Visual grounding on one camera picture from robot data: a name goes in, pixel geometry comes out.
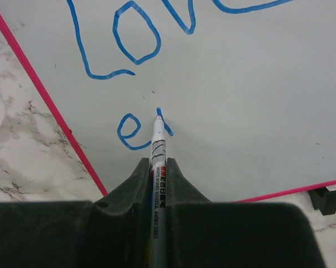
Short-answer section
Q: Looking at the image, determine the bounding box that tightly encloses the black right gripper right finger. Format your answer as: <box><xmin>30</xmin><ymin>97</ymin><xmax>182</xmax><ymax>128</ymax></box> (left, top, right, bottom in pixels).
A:
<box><xmin>167</xmin><ymin>158</ymin><xmax>325</xmax><ymax>267</ymax></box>

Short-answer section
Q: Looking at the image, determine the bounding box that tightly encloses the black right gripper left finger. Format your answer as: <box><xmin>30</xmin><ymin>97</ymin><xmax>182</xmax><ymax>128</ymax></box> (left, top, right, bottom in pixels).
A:
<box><xmin>0</xmin><ymin>158</ymin><xmax>149</xmax><ymax>267</ymax></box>

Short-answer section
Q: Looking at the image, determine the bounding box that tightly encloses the blue white marker pen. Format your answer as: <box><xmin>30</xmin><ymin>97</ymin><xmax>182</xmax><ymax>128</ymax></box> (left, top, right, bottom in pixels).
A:
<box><xmin>148</xmin><ymin>116</ymin><xmax>167</xmax><ymax>267</ymax></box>

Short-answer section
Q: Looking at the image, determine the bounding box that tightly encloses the pink framed whiteboard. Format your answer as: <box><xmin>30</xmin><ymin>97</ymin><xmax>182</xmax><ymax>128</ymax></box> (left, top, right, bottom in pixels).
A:
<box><xmin>0</xmin><ymin>1</ymin><xmax>336</xmax><ymax>201</ymax></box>

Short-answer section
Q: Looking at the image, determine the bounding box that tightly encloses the black front left board stand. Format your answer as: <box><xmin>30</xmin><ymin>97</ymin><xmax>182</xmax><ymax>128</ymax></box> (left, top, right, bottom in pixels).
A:
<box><xmin>308</xmin><ymin>187</ymin><xmax>336</xmax><ymax>216</ymax></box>

